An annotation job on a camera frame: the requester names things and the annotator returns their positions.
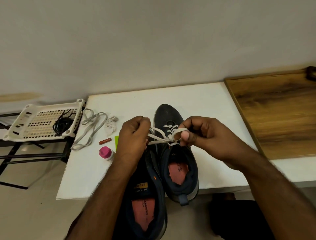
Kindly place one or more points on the person's right hand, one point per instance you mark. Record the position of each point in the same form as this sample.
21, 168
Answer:
219, 138

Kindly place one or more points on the person's left hand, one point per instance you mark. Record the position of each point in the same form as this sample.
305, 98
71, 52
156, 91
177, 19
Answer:
131, 143

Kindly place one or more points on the grey shoelace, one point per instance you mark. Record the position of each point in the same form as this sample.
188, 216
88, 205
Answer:
160, 134

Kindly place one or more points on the grey shoelaces bundle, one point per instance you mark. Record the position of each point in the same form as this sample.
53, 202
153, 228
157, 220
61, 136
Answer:
89, 128

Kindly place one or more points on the dark sneaker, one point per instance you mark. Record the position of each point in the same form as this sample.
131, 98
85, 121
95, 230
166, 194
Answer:
145, 202
165, 112

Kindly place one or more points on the black shoelace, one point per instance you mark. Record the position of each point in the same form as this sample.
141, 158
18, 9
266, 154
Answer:
67, 115
60, 125

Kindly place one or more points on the person's right forearm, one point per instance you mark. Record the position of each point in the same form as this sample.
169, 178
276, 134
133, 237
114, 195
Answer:
281, 200

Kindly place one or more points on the person's left forearm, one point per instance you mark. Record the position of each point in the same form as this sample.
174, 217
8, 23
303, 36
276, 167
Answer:
101, 207

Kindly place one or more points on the green marker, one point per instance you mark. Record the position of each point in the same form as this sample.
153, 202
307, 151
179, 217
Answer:
116, 143

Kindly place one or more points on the small red stick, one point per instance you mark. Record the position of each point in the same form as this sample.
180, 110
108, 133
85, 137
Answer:
104, 141

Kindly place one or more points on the pink capped white bottle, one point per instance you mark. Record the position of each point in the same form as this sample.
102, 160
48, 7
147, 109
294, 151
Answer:
105, 152

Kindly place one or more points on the crumpled white paper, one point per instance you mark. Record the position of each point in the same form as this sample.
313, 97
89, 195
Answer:
110, 124

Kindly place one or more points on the wooden board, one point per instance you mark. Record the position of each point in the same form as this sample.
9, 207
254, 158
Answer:
279, 109

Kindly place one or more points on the white perforated plastic tray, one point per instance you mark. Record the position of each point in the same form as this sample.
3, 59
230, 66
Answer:
32, 122

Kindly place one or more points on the black metal rack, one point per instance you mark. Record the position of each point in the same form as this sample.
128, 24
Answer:
27, 151

